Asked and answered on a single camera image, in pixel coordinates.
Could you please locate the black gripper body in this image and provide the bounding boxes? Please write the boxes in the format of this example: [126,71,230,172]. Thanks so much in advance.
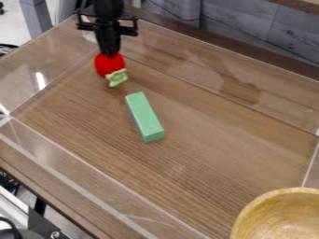
[76,0,138,36]

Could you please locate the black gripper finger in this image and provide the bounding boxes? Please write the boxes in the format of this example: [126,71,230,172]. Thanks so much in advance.
[94,29,112,57]
[109,29,121,57]

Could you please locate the red plush strawberry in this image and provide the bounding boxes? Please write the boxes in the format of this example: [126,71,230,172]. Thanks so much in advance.
[93,53,128,88]

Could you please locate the green rectangular block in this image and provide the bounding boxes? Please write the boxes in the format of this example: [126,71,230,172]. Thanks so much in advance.
[124,91,164,143]

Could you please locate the clear acrylic tray walls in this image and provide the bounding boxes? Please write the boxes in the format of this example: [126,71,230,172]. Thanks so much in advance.
[0,21,319,239]

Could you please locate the black equipment under table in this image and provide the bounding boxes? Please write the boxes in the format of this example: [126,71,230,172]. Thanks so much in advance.
[0,171,69,239]

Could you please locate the wooden bowl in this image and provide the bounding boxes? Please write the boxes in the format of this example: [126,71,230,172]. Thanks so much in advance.
[230,188,319,239]

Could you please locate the grey post in background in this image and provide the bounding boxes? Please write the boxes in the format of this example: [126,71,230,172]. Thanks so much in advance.
[18,0,52,38]

